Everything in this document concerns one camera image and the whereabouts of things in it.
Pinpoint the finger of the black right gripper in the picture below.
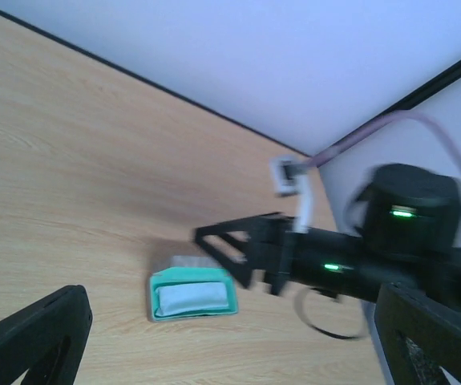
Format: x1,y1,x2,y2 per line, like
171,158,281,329
193,213,293,265

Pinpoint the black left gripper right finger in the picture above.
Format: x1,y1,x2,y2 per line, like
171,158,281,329
374,284,461,384

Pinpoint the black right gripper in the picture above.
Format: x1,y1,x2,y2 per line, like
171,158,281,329
221,164,461,305

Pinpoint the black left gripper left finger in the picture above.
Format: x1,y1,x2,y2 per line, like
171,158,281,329
0,285,92,384

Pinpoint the grey leather glasses case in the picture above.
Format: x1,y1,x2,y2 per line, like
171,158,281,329
145,255,239,322

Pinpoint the blue cleaning cloth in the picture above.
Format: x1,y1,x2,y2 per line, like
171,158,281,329
156,282,228,317

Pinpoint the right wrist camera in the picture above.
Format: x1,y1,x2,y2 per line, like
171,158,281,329
269,155,314,233

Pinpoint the black enclosure frame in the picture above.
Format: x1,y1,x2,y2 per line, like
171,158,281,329
0,1,461,154

